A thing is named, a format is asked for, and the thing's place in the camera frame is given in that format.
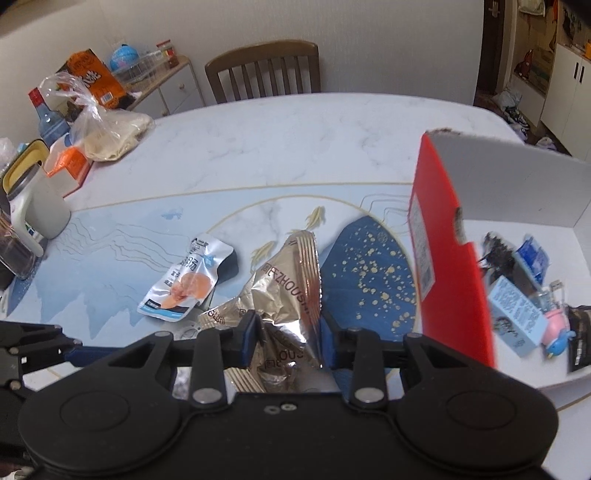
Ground white thermos jug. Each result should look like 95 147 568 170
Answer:
7 163 71 258

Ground silver sausage snack packet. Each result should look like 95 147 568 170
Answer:
137 233 238 323

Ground red cardboard box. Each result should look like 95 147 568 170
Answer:
408 130 590 411

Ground blue globe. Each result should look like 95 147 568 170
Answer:
109 44 139 71

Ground wooden chair behind table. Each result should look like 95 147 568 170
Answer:
204 39 322 104

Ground blue patterned table mat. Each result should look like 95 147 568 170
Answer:
0 184 435 370

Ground pink pig toy figure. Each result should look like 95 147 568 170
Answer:
532 280 576 359

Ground gold foil snack bag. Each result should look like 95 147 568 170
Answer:
197 230 322 393

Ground black beads bag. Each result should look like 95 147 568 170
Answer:
478 232 516 287

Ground clear glass tea bottle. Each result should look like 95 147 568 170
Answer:
1 198 38 280

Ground blue glass liquor bottle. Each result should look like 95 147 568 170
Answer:
28 88 70 148

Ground black dark snack packet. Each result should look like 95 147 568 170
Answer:
568 305 591 372

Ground white wardrobe cabinets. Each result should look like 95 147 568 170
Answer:
506 1 590 162

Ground white side cabinet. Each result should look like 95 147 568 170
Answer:
128 55 205 120

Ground orange white carton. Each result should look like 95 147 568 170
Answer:
43 135 92 198

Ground light blue small box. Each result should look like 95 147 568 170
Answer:
487 276 549 358

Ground plastic bag with flatbread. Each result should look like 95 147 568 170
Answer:
39 72 154 162

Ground orange snack bag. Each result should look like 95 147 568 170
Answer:
58 49 134 109

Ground blue wet wipe packet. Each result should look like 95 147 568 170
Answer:
516 234 550 286

